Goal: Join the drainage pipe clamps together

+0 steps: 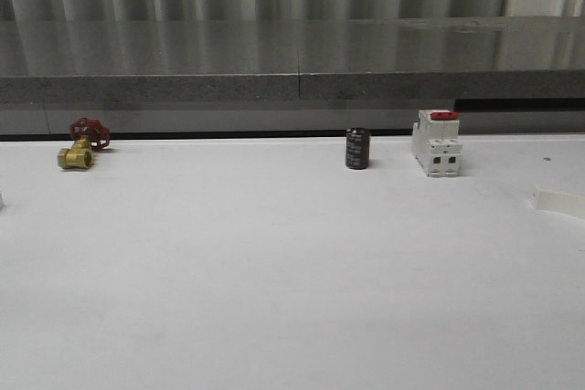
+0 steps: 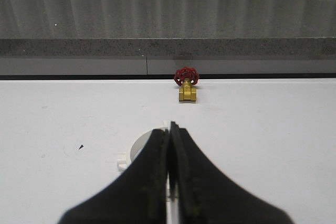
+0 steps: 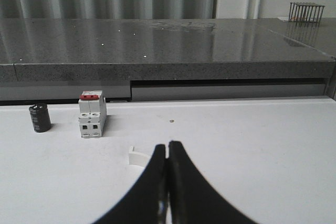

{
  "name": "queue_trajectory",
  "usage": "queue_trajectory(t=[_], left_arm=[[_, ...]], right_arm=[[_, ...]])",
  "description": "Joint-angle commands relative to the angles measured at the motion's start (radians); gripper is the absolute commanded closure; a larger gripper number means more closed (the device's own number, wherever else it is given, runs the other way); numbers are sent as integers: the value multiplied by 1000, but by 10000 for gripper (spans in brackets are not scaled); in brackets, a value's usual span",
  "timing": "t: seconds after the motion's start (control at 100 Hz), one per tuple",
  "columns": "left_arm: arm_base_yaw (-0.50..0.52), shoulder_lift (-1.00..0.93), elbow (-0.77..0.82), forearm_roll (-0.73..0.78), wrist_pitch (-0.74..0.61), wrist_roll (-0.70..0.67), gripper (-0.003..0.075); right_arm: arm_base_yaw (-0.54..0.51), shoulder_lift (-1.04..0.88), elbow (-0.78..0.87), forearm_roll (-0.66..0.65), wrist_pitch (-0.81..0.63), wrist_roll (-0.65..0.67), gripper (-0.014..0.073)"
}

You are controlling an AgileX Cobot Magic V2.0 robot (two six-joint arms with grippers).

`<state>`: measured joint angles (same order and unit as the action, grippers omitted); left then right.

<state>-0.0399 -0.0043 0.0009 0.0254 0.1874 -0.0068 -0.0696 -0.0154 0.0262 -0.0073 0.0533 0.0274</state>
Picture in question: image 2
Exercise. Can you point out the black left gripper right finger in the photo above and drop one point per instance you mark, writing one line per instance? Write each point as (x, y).
(205, 194)

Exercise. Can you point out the grey stone counter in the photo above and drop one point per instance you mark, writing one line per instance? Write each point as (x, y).
(156, 37)

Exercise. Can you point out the brass valve with red handle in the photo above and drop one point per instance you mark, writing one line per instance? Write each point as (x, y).
(186, 78)

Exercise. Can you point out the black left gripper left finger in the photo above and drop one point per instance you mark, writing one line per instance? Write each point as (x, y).
(138, 195)

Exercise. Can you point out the white pipe clamp half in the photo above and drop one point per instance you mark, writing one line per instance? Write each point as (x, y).
(124, 160)

